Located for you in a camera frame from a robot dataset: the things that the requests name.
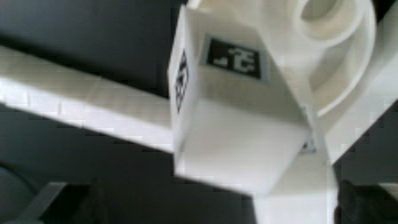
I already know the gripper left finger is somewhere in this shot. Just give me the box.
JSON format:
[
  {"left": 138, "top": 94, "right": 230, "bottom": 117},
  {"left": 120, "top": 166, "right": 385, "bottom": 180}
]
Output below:
[{"left": 6, "top": 182, "right": 97, "bottom": 224}]

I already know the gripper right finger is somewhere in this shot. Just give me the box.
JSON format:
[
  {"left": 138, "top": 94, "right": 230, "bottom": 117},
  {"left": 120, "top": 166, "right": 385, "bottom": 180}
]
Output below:
[{"left": 337, "top": 180, "right": 398, "bottom": 224}]

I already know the white stool leg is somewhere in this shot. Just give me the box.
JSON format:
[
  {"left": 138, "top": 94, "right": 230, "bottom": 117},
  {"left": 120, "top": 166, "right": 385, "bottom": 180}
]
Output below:
[{"left": 170, "top": 7, "right": 312, "bottom": 195}]

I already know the white round stool seat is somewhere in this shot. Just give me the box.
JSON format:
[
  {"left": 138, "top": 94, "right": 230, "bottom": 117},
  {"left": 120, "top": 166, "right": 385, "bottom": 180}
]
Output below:
[{"left": 186, "top": 0, "right": 379, "bottom": 118}]

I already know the white L-shaped obstacle fence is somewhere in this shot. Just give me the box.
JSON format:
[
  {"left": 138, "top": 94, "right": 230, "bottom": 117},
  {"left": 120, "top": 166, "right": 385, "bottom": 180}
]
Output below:
[{"left": 0, "top": 3, "right": 398, "bottom": 224}]

